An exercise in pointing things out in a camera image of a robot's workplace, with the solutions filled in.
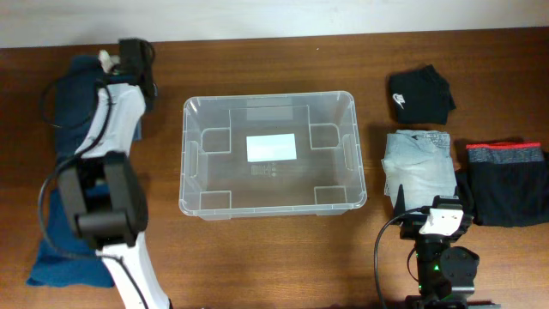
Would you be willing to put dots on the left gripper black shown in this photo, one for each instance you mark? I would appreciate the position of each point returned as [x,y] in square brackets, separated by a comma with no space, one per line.
[135,65]

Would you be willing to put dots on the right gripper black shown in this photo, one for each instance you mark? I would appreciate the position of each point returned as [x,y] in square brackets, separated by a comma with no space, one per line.
[409,225]

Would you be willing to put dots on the dark blue jeans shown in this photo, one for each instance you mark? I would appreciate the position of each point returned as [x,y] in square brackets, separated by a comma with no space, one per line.
[80,110]

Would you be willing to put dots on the clear plastic storage container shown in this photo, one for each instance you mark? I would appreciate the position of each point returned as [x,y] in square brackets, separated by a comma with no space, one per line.
[218,183]

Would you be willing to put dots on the teal blue shirt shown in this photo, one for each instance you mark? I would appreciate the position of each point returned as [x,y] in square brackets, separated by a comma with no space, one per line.
[51,269]

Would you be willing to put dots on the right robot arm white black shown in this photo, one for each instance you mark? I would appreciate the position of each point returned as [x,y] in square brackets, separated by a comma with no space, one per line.
[445,273]

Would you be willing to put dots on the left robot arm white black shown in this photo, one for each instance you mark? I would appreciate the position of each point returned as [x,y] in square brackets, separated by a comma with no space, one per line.
[102,197]

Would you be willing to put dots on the white label in container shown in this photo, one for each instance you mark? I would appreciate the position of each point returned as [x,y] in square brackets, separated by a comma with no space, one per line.
[271,148]

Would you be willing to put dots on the light blue folded jeans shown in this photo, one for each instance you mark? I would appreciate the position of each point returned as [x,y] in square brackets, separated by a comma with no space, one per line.
[419,162]

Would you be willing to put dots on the black shorts red waistband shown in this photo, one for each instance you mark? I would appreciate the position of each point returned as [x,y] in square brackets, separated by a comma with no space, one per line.
[505,184]

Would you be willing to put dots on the black folded shirt white logo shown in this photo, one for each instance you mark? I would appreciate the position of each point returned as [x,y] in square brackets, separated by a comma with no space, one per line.
[421,96]

